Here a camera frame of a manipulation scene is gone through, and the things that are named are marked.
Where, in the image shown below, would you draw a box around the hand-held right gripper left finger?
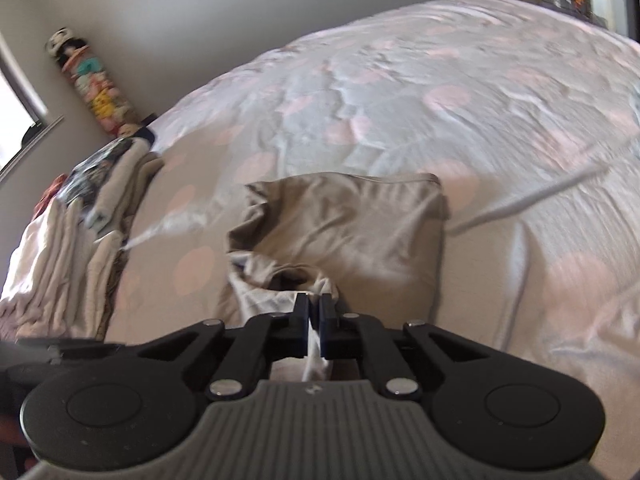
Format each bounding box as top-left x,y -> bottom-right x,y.
137,292 -> 311,402

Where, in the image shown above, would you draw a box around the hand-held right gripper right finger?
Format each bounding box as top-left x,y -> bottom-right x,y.
318,292 -> 492,402

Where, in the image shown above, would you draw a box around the beige long-sleeve shirt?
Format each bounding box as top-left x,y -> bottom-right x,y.
212,172 -> 450,386

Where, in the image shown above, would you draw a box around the pile of cream folded clothes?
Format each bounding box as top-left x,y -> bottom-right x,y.
0,200 -> 133,343

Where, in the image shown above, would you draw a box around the tan folded garment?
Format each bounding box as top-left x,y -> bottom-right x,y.
117,152 -> 167,223

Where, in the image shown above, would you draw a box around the white folded garment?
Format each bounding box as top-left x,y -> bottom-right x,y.
82,155 -> 153,236

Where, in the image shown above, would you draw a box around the polka dot bed duvet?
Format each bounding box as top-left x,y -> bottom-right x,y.
102,0 -> 640,441

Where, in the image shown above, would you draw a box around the black and white printed garment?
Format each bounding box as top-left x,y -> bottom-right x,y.
59,136 -> 153,223

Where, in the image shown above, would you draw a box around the red cloth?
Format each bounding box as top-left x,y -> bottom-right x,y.
31,174 -> 70,218

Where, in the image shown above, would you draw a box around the stack of stuffed toys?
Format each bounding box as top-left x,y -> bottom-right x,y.
44,26 -> 142,137

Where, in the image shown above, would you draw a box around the window frame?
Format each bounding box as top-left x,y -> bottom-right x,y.
0,32 -> 67,178

